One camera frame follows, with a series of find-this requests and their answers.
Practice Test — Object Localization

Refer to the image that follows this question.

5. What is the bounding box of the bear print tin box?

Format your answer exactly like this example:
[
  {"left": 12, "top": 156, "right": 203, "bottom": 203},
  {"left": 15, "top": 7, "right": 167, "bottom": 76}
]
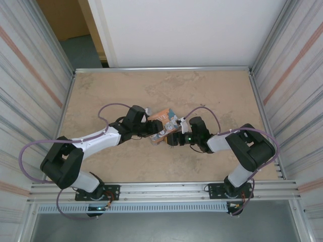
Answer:
[{"left": 147, "top": 108, "right": 182, "bottom": 146}]

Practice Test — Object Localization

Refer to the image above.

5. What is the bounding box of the brown cardboard panel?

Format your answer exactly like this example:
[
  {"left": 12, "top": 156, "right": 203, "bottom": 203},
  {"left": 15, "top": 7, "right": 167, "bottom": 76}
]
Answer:
[{"left": 37, "top": 0, "right": 101, "bottom": 41}]

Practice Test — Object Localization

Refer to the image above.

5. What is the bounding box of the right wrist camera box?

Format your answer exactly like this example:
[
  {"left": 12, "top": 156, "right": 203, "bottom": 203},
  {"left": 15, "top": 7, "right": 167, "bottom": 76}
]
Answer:
[{"left": 178, "top": 117, "right": 190, "bottom": 134}]

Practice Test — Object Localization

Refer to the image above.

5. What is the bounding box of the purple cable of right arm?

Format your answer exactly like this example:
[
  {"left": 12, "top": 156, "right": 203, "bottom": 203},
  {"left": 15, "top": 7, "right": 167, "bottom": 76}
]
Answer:
[{"left": 184, "top": 106, "right": 281, "bottom": 217}]

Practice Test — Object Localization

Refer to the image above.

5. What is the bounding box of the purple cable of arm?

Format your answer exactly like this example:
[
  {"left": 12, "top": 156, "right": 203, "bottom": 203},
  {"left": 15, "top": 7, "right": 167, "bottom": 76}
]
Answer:
[
  {"left": 184, "top": 106, "right": 281, "bottom": 217},
  {"left": 19, "top": 102, "right": 132, "bottom": 220}
]

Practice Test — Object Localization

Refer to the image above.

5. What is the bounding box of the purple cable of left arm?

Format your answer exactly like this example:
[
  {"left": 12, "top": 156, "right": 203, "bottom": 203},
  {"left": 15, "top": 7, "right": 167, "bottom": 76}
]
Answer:
[{"left": 19, "top": 102, "right": 132, "bottom": 220}]

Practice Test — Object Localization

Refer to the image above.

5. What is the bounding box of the aluminium mounting rail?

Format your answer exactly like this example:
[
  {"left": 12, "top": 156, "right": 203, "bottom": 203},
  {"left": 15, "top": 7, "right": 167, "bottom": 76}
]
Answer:
[{"left": 27, "top": 180, "right": 302, "bottom": 204}]

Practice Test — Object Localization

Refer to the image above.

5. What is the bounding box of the aluminium table frame rail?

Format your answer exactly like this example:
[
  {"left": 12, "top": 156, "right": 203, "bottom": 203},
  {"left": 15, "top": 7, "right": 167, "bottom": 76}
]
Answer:
[{"left": 74, "top": 66, "right": 251, "bottom": 74}]

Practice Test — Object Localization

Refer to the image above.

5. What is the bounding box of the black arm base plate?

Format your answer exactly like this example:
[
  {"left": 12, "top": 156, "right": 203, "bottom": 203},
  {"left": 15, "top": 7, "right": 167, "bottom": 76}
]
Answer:
[
  {"left": 207, "top": 181, "right": 254, "bottom": 200},
  {"left": 75, "top": 185, "right": 121, "bottom": 202}
]

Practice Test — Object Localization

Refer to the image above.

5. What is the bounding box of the grey slotted cable duct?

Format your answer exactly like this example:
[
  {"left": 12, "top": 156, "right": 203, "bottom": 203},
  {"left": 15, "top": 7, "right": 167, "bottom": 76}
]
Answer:
[{"left": 37, "top": 202, "right": 229, "bottom": 214}]

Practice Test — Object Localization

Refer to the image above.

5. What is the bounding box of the red power wire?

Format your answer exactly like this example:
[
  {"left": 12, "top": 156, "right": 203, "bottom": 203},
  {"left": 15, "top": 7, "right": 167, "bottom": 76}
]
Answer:
[
  {"left": 234, "top": 192, "right": 247, "bottom": 209},
  {"left": 104, "top": 191, "right": 120, "bottom": 210}
]

